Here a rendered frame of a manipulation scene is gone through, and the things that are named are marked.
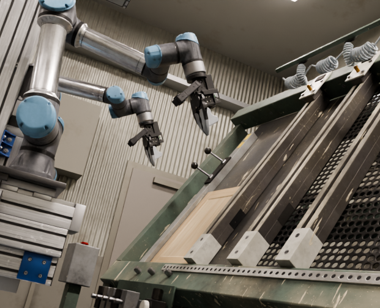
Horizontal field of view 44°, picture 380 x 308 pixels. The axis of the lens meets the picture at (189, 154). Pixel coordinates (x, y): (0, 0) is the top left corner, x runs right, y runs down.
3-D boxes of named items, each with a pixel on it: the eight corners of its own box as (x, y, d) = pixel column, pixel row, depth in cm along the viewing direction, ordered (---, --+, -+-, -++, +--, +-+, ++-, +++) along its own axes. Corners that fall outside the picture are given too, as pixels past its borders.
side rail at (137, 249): (130, 275, 239) (115, 260, 236) (245, 139, 293) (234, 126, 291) (134, 275, 233) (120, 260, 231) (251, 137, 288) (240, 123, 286)
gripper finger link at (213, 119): (223, 131, 161) (216, 105, 162) (208, 133, 158) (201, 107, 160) (219, 133, 164) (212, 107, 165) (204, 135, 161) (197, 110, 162)
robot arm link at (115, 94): (26, 58, 219) (126, 82, 213) (34, 70, 229) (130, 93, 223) (16, 80, 215) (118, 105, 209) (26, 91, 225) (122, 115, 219)
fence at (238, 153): (144, 268, 216) (138, 262, 215) (252, 139, 263) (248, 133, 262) (149, 269, 212) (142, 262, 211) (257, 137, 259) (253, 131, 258)
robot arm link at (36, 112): (56, 148, 156) (79, 7, 172) (52, 134, 142) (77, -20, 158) (19, 144, 154) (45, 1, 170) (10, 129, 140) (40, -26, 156)
